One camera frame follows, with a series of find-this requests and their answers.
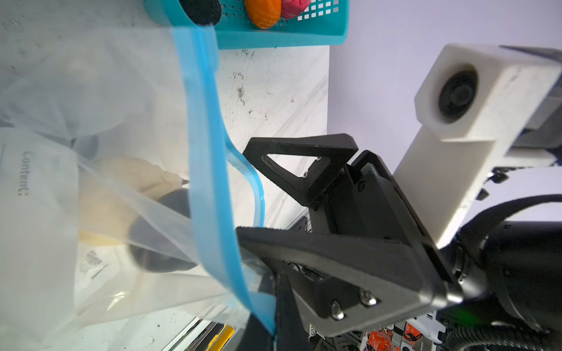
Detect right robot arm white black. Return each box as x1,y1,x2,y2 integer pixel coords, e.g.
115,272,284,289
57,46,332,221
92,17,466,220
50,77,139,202
237,134,561,350

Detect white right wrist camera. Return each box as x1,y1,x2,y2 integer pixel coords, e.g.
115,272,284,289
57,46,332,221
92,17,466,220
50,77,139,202
394,44,561,248

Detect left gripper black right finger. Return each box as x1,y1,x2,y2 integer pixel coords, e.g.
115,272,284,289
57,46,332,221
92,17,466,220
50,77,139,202
275,273,311,351

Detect yellow handled pliers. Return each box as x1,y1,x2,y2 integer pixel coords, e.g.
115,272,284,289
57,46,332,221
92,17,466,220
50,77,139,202
206,326,236,351

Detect pink apple toy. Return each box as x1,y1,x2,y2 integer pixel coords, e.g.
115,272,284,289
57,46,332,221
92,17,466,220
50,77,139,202
281,0,310,20

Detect smooth orange toy fruit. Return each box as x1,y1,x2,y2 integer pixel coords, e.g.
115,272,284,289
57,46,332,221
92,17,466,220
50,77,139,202
244,0,282,29

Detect dark avocado toy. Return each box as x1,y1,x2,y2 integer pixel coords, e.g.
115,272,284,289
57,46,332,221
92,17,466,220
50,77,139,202
179,0,222,26
128,188,198,273

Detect cream round toy food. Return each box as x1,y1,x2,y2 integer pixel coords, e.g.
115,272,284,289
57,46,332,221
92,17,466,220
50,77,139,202
78,156,187,247

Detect teal plastic basket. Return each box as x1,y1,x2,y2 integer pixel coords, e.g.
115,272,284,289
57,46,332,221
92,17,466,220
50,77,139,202
143,0,351,51

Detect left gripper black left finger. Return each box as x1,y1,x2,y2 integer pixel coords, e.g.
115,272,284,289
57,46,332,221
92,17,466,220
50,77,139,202
236,314,274,351

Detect clear zip top bag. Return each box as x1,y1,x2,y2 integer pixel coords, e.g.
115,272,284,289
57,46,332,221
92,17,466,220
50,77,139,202
1,27,276,350

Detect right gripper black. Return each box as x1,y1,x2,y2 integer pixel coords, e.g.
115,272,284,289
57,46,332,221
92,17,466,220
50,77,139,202
237,133,463,336

